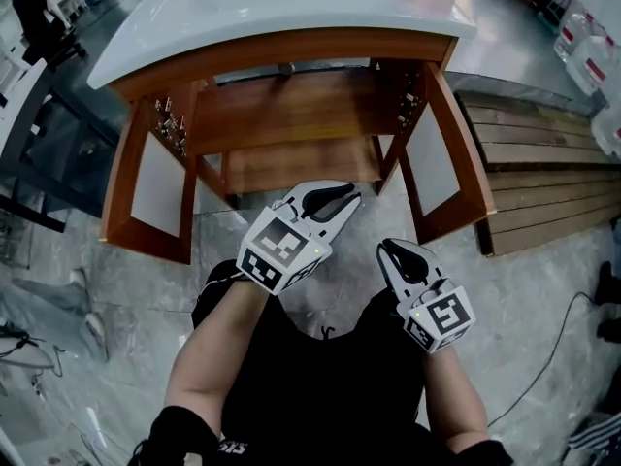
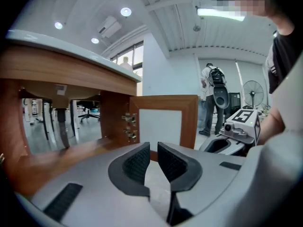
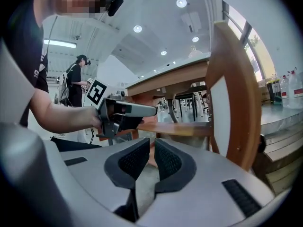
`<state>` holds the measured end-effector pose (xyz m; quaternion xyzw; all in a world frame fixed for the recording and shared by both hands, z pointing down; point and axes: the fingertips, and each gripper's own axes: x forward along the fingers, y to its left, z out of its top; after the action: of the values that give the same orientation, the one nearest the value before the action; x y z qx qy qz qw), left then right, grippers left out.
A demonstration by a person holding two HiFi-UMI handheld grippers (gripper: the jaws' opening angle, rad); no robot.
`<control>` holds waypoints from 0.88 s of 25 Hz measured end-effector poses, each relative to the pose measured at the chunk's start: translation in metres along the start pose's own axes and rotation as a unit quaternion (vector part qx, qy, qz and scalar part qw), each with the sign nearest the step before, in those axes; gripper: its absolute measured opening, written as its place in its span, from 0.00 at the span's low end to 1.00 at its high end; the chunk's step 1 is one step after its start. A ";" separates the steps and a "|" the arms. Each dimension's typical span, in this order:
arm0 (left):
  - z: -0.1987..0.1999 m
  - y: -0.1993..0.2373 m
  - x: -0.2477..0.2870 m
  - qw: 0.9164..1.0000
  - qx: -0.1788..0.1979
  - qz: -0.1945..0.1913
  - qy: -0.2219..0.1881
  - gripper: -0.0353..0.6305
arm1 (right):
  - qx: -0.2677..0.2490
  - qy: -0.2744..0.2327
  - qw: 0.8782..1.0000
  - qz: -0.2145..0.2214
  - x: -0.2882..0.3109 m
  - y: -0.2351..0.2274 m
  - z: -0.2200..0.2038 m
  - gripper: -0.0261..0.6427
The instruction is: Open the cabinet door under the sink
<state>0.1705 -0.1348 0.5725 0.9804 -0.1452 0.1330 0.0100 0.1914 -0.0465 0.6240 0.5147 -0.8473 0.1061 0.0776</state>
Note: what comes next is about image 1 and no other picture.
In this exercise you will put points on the black swivel chair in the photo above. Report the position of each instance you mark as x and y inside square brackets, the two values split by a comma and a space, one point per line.
[43, 22]

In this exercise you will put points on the person's right forearm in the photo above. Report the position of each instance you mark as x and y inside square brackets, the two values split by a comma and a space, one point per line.
[456, 396]

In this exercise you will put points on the person's left forearm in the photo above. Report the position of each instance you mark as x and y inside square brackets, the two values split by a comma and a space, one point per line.
[208, 357]

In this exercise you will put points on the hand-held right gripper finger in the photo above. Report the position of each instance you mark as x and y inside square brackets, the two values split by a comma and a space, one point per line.
[432, 265]
[390, 275]

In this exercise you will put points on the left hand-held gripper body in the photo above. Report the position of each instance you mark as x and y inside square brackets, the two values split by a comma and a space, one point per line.
[276, 250]

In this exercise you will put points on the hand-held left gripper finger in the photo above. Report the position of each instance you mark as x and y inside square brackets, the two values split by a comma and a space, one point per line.
[342, 219]
[298, 197]

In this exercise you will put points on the black white striped garment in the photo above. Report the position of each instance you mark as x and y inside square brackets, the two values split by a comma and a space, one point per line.
[597, 432]

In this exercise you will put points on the person's black clothing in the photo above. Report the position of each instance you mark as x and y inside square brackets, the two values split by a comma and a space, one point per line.
[315, 396]

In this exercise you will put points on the clear water jug red label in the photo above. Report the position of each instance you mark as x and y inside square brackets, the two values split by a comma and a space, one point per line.
[592, 66]
[570, 37]
[609, 134]

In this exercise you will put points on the wooden vanity cabinet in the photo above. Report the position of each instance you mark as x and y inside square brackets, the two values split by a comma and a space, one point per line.
[291, 109]

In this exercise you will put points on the white sink top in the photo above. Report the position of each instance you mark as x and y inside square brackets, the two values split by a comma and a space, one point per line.
[14, 105]

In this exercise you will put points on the wooden cabinet door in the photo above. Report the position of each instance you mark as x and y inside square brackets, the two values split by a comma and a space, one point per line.
[466, 197]
[145, 236]

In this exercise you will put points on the wooden slatted steps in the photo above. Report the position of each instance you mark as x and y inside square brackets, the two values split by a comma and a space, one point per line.
[543, 187]

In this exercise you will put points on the dark grey sink table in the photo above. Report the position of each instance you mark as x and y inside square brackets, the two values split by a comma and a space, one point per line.
[63, 153]

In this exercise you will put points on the white ceramic sink basin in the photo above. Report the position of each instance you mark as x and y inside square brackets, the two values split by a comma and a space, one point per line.
[242, 12]

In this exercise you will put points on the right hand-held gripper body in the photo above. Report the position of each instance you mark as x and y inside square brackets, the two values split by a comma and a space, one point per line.
[444, 318]

